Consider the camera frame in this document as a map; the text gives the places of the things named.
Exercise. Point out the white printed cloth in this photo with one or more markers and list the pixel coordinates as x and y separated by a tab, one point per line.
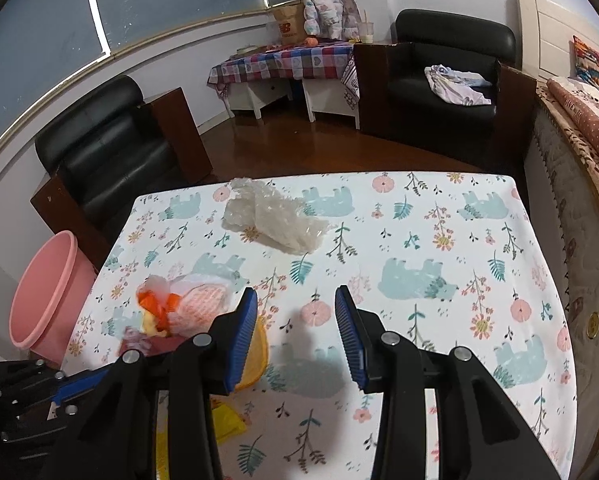
457	85

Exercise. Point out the checked tablecloth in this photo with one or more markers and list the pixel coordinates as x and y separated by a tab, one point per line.
284	62

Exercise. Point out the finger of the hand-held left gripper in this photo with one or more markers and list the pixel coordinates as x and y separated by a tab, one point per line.
81	385

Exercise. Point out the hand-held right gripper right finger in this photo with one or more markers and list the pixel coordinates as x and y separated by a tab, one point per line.
348	345

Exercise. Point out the brown paper bag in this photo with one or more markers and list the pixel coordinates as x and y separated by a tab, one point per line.
289	22

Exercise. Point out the pink plastic bucket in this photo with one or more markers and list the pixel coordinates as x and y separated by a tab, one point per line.
44	300

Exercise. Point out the colourful striped pillow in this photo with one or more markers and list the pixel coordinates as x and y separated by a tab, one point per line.
594	62

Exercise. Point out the black leather armchair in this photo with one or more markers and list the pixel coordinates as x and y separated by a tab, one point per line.
109	160
444	45

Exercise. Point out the clear plastic cup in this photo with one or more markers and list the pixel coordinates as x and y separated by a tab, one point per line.
366	32

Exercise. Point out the large window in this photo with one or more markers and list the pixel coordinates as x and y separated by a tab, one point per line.
39	20

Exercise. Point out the pink dotted quilt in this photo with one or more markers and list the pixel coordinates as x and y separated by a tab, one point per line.
594	115

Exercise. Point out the floral puffer jacket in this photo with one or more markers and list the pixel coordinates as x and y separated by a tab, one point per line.
327	0

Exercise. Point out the clear plastic bag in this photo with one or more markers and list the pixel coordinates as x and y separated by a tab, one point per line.
274	220

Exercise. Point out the white low table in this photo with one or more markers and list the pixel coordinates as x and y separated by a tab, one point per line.
329	102
259	97

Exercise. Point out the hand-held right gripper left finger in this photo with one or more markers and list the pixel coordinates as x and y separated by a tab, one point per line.
243	340

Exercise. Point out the orange and white plastic bag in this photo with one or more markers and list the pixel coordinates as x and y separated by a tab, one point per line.
199	300

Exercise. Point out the cream bed headboard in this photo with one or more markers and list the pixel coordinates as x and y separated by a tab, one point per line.
549	35

